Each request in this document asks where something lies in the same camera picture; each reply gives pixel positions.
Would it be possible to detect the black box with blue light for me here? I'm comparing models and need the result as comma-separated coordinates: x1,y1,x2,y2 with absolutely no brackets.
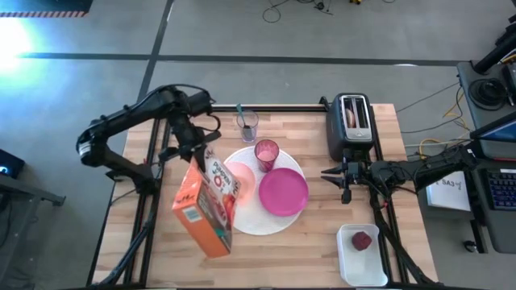
0,148,26,180

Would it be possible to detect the open laptop with blue screen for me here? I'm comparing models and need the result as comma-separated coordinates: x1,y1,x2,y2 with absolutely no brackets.
469,110,516,162

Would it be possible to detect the black coiled cable bundle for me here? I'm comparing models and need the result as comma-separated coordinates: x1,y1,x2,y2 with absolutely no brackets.
467,77,506,108

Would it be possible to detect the clear drinking glass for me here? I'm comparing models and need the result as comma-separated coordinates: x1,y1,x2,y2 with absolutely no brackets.
236,109,260,144

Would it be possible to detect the dark grey side desk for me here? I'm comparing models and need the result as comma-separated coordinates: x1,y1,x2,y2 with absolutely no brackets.
456,60,516,255

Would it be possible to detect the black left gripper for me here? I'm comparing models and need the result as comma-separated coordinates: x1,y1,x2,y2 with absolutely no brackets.
175,120,211,164

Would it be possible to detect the laptop with lit keyboard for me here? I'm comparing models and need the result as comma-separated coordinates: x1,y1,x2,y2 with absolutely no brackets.
467,157,516,255

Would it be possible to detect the black tube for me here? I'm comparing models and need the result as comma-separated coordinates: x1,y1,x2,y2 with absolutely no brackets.
473,35,516,75

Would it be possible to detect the white round woven placemat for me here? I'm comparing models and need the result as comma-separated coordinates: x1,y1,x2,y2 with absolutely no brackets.
223,145,307,236

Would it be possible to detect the orange pumpkin cereal box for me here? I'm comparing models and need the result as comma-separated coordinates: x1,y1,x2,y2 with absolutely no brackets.
172,147,242,259

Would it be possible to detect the black floor cable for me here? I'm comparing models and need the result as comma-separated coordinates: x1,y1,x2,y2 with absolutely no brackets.
261,0,335,24

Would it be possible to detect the teal handled spoon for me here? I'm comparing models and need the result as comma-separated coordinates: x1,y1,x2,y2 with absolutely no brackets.
235,103,253,140

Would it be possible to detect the grey side table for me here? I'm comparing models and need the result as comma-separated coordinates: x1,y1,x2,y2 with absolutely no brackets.
0,172,66,290

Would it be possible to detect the white paper sheet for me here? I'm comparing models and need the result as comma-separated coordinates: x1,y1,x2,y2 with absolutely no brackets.
426,171,472,213

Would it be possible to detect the dark red ball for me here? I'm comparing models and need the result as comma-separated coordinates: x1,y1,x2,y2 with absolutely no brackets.
351,230,372,252

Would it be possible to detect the black table edge rail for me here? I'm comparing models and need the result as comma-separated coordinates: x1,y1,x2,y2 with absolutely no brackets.
209,104,328,113

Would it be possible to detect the white rectangular plastic tray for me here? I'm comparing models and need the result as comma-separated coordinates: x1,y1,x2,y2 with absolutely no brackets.
336,223,389,288

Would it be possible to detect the black mat with hazard stripe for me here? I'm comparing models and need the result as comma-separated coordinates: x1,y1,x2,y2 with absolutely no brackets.
0,0,94,19

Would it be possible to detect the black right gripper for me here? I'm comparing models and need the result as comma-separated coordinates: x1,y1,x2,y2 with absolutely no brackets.
321,159,374,191

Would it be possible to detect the red faceted plastic tumbler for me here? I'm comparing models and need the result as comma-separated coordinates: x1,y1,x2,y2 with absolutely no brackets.
253,139,281,173

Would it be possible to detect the yellow cable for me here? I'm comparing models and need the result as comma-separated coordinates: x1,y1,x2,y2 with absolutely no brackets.
418,86,472,156

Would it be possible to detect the magenta plastic plate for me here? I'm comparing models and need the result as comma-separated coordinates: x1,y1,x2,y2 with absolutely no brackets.
258,168,310,218

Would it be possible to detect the black two-slot toaster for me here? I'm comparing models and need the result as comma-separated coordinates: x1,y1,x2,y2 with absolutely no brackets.
325,93,380,164

